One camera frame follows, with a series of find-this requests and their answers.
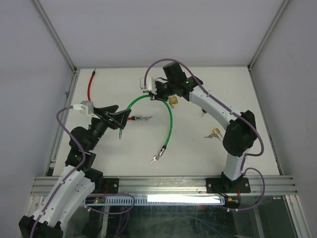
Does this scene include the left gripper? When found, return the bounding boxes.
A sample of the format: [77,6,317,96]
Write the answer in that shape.
[87,105,131,150]

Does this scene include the large brass padlock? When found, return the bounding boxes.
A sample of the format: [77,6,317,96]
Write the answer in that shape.
[168,96,178,109]

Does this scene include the green cable lock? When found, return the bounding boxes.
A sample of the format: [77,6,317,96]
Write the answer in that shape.
[118,102,173,160]

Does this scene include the green lock keys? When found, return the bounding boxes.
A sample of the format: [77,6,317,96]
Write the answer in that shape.
[150,155,159,164]

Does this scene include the small brass padlock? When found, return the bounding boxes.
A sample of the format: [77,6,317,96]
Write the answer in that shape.
[213,128,223,142]

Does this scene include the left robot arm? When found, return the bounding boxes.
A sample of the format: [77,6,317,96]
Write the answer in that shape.
[19,101,131,238]

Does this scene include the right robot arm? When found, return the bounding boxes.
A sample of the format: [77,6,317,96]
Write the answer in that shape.
[143,62,257,193]

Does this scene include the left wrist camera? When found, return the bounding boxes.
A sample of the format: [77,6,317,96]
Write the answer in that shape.
[72,101,99,118]

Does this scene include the red cable lock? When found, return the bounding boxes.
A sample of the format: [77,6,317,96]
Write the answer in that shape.
[87,69,146,121]

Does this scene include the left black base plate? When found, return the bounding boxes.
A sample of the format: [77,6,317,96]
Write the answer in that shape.
[100,178,119,194]

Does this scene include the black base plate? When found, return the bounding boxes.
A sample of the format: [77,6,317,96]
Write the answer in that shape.
[205,177,251,193]
[100,178,119,194]

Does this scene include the white slotted cable duct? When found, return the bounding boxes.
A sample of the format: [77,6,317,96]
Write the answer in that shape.
[85,194,225,206]

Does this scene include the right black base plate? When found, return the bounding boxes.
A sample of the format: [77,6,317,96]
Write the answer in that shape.
[205,177,251,193]

